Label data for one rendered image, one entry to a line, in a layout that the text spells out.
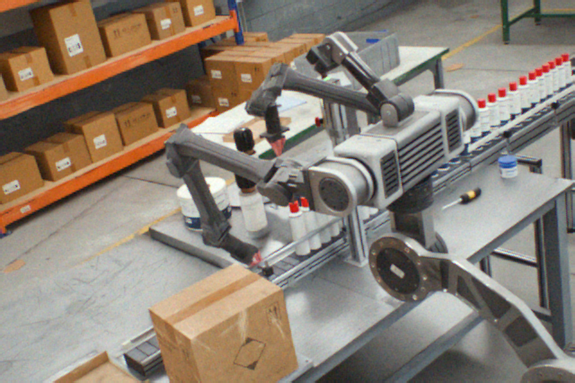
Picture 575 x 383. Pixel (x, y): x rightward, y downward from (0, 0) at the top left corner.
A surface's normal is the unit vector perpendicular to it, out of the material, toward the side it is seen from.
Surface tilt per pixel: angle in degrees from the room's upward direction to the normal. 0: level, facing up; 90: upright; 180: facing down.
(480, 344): 0
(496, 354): 0
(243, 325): 90
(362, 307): 0
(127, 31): 90
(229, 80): 91
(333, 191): 90
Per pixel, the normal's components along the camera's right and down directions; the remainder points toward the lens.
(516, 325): -0.66, 0.41
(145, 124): 0.73, 0.15
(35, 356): -0.18, -0.90
